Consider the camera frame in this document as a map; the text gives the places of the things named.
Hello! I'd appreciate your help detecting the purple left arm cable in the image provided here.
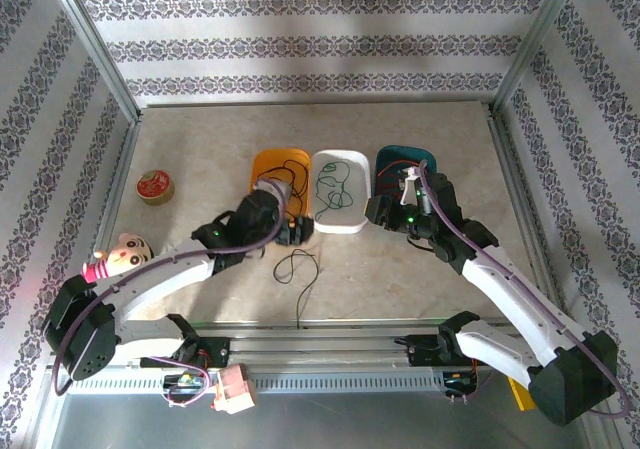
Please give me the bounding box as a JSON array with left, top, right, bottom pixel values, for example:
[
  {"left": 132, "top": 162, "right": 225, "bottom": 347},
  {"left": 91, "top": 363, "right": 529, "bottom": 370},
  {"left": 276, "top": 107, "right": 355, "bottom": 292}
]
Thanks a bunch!
[{"left": 52, "top": 178, "right": 291, "bottom": 398}]

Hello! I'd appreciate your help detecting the orange plastic bin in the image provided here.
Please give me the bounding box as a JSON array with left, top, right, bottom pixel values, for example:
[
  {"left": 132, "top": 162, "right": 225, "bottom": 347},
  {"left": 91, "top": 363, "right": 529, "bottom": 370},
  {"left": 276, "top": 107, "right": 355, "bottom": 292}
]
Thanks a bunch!
[{"left": 248, "top": 147, "right": 314, "bottom": 223}]

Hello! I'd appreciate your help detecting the green cable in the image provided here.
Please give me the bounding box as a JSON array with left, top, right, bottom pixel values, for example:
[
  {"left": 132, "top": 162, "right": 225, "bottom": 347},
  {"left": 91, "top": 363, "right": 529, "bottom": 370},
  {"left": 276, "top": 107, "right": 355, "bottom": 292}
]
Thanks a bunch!
[
  {"left": 317, "top": 160, "right": 351, "bottom": 190},
  {"left": 313, "top": 188, "right": 355, "bottom": 223}
]

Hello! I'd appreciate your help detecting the thick red cable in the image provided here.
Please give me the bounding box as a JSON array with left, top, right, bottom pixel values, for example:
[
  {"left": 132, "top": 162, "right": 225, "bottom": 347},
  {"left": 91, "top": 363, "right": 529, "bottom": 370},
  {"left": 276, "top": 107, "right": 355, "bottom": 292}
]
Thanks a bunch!
[{"left": 375, "top": 160, "right": 421, "bottom": 180}]

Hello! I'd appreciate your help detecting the pink box device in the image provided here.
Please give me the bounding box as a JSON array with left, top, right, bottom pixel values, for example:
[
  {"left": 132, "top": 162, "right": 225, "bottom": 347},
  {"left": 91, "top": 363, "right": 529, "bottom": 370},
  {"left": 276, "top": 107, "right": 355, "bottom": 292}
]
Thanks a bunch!
[{"left": 210, "top": 362, "right": 259, "bottom": 416}]

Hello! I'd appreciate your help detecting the slotted grey cable duct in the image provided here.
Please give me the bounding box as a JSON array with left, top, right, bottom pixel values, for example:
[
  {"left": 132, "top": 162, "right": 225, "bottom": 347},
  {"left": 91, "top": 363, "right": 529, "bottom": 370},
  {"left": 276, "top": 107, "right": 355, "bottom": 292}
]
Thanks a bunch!
[{"left": 58, "top": 370, "right": 447, "bottom": 396}]

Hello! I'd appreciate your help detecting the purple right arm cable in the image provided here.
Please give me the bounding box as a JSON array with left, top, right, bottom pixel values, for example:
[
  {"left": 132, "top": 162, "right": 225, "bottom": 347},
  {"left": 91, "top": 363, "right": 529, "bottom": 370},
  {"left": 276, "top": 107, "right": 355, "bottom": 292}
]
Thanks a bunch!
[{"left": 418, "top": 159, "right": 632, "bottom": 420}]

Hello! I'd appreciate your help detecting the thin black cable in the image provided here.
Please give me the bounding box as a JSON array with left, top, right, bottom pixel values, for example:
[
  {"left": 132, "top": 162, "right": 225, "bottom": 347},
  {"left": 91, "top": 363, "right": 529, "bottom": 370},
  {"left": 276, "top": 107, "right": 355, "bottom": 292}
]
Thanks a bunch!
[{"left": 272, "top": 248, "right": 321, "bottom": 329}]

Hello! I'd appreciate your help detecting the aluminium frame post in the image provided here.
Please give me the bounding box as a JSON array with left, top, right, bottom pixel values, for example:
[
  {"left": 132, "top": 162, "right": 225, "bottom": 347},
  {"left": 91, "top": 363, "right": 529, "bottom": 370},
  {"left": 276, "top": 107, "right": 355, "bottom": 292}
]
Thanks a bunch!
[
  {"left": 490, "top": 0, "right": 585, "bottom": 115},
  {"left": 43, "top": 0, "right": 142, "bottom": 123}
]

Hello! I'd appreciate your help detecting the white plastic bin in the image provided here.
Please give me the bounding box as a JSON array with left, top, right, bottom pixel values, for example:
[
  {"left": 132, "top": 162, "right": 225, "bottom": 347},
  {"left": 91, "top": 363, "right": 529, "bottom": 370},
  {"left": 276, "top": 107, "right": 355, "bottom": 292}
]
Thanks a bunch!
[{"left": 309, "top": 148, "right": 372, "bottom": 235}]

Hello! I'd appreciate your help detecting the thin red cable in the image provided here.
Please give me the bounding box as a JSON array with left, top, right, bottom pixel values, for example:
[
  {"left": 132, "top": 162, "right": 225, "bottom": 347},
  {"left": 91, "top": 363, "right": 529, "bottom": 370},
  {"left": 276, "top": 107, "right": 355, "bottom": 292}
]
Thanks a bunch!
[{"left": 377, "top": 171, "right": 404, "bottom": 195}]

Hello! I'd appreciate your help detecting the teal plastic bin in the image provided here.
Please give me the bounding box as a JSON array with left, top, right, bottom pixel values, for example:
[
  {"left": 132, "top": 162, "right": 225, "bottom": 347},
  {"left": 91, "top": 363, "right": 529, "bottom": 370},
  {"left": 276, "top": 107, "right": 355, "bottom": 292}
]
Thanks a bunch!
[{"left": 372, "top": 143, "right": 440, "bottom": 205}]

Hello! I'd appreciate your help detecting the aluminium side rail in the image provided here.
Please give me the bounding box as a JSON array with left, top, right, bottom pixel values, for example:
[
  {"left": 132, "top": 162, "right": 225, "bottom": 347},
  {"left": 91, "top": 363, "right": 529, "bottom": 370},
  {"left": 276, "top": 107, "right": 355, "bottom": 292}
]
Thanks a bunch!
[
  {"left": 97, "top": 118, "right": 142, "bottom": 250},
  {"left": 484, "top": 102, "right": 549, "bottom": 290}
]

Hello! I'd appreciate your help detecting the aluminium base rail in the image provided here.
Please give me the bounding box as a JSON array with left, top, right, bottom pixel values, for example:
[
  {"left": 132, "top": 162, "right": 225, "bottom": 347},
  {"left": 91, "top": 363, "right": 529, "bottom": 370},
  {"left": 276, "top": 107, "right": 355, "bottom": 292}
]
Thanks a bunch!
[{"left": 47, "top": 321, "right": 596, "bottom": 370}]

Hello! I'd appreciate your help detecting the yellow block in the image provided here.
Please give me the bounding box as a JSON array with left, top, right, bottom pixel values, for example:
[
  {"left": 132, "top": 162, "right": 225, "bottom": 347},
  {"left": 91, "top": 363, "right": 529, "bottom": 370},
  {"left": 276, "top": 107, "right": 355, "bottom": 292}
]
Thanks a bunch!
[{"left": 507, "top": 376, "right": 535, "bottom": 413}]

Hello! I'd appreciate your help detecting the small circuit board with wires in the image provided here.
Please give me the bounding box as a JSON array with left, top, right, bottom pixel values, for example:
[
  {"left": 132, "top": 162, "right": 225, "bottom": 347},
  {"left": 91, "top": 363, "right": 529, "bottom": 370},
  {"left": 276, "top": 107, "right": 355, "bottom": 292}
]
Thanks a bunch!
[
  {"left": 443, "top": 368, "right": 479, "bottom": 401},
  {"left": 160, "top": 368, "right": 211, "bottom": 408}
]

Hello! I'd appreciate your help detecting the cartoon boy doll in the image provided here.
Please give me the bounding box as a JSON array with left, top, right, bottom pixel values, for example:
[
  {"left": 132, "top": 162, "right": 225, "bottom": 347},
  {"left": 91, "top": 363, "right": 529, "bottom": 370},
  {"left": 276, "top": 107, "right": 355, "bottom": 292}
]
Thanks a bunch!
[{"left": 82, "top": 232, "right": 155, "bottom": 285}]

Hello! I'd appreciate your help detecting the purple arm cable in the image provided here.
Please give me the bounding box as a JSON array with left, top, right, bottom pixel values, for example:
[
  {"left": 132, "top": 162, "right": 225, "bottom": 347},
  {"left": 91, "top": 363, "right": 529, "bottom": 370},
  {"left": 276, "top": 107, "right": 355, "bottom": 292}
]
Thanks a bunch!
[
  {"left": 52, "top": 178, "right": 291, "bottom": 398},
  {"left": 418, "top": 159, "right": 632, "bottom": 420}
]

